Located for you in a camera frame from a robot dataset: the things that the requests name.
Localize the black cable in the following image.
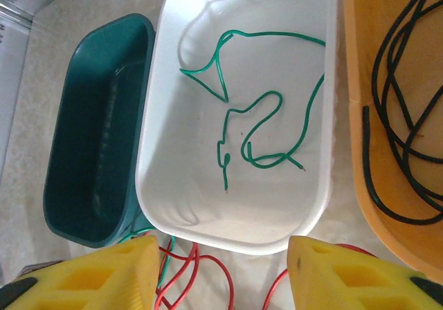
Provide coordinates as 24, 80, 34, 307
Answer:
371, 0, 443, 203
361, 105, 443, 226

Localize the teal plastic bin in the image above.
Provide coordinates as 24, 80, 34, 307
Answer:
43, 13, 156, 248

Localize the red cable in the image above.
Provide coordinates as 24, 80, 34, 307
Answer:
154, 239, 236, 310
262, 242, 378, 310

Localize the orange plastic bin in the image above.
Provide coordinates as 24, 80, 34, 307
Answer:
341, 0, 443, 285

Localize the white plastic bin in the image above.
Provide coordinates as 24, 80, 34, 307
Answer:
134, 0, 338, 255

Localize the green cable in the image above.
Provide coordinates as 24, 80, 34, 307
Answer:
117, 228, 177, 290
179, 29, 327, 171
217, 91, 307, 192

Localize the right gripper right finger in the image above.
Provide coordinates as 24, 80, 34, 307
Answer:
287, 235, 443, 310

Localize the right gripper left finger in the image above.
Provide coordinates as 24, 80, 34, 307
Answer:
0, 235, 161, 310

